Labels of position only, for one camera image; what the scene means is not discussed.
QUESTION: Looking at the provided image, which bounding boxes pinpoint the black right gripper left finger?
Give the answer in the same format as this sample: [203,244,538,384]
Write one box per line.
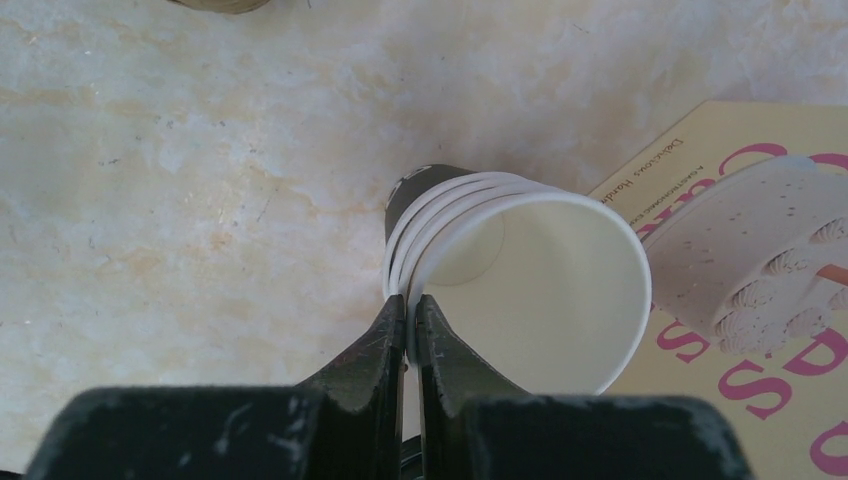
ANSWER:
[24,295,406,479]

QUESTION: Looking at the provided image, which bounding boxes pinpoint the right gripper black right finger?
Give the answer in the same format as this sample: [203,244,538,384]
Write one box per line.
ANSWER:
[416,295,754,479]

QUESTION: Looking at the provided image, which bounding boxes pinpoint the stack of paper cups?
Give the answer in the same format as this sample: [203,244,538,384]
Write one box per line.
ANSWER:
[381,164,553,297]

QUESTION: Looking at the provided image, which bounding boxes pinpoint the kraft pink paper bag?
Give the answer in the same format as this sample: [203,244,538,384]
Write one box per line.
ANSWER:
[592,101,847,479]

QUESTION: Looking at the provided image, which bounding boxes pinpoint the brown cardboard cup carrier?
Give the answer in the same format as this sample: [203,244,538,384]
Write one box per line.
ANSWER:
[169,0,270,15]

